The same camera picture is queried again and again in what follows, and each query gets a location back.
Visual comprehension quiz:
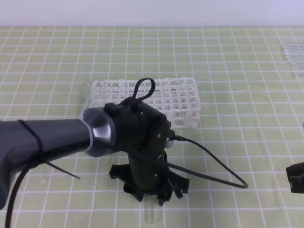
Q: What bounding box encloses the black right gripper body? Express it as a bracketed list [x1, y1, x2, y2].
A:
[286, 162, 304, 194]

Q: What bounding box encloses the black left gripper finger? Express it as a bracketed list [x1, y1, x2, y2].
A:
[164, 167, 190, 202]
[109, 164, 148, 202]

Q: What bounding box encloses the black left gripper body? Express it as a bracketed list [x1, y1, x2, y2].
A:
[104, 97, 171, 192]

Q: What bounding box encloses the clear glass test tube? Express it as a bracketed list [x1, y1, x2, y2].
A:
[144, 195, 155, 224]

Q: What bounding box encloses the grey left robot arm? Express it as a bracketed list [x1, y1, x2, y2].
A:
[0, 97, 189, 207]

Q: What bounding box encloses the white plastic test tube rack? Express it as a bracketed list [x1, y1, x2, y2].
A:
[90, 77, 201, 129]

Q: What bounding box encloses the clear test tube far-left slot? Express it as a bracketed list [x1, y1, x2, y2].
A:
[83, 81, 92, 107]

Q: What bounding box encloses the green grid tablecloth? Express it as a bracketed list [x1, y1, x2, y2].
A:
[0, 27, 304, 228]

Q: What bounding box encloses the spare glass test tubes pile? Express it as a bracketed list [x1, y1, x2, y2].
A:
[278, 42, 304, 78]

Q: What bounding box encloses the black left camera cable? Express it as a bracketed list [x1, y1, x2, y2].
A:
[4, 135, 249, 228]

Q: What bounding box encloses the black cable tie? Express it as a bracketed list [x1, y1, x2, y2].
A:
[19, 120, 81, 180]

